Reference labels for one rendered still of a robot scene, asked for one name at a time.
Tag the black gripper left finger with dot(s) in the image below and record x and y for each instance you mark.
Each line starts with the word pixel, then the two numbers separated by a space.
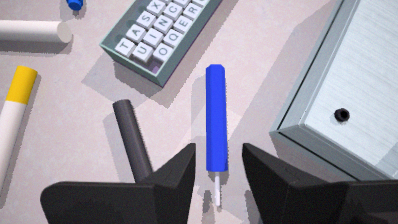
pixel 163 197

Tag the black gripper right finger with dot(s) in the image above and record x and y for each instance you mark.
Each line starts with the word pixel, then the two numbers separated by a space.
pixel 285 194

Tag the small keyboard with keys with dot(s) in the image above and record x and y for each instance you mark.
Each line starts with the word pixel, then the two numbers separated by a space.
pixel 152 37

